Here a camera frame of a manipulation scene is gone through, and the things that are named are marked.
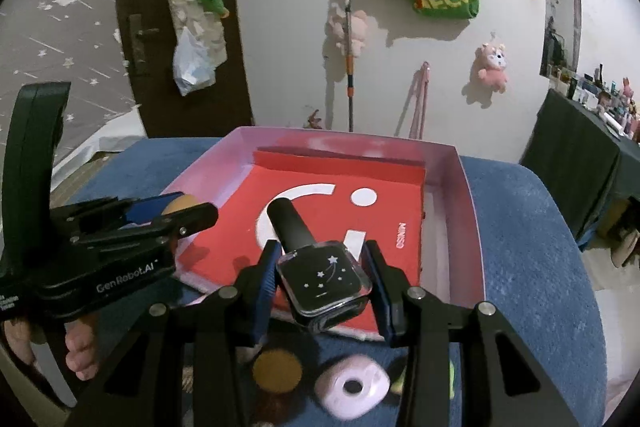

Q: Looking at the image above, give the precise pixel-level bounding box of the pink rounded square case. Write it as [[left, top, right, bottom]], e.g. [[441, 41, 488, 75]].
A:
[[314, 355, 390, 421]]

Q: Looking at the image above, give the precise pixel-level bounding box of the pale pink plush toy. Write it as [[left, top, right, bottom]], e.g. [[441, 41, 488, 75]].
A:
[[328, 5, 368, 57]]

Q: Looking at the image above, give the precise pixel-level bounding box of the dark wooden door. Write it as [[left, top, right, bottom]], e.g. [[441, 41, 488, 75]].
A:
[[116, 0, 254, 138]]

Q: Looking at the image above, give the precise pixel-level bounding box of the person's left hand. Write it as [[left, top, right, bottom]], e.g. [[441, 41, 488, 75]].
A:
[[2, 313, 100, 381]]

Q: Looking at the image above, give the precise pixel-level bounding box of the dark green covered table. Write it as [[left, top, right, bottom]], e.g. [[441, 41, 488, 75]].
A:
[[521, 90, 639, 245]]

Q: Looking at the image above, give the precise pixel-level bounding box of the white plastic bag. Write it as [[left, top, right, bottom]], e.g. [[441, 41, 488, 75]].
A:
[[172, 27, 216, 96]]

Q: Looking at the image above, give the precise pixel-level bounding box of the orange round puff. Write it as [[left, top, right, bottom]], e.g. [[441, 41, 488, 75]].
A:
[[162, 194, 201, 216]]

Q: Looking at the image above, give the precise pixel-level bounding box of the pink cardboard tray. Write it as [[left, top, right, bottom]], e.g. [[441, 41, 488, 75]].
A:
[[169, 127, 485, 308]]

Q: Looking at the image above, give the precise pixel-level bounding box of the black nail polish bottle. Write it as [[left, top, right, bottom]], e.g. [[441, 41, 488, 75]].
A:
[[267, 197, 372, 334]]

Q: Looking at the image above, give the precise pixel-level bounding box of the green yellow toy figure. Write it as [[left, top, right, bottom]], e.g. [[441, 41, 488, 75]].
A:
[[390, 359, 456, 400]]

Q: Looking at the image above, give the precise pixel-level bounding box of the red Miniso paper bag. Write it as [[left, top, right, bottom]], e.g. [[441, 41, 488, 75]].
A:
[[176, 148, 428, 342]]

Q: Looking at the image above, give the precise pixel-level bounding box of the blue fuzzy blanket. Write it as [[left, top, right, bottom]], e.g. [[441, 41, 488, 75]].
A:
[[71, 138, 606, 426]]

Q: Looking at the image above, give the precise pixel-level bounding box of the mop with orange handle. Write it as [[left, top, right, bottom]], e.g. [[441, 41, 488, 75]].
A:
[[343, 0, 355, 132]]

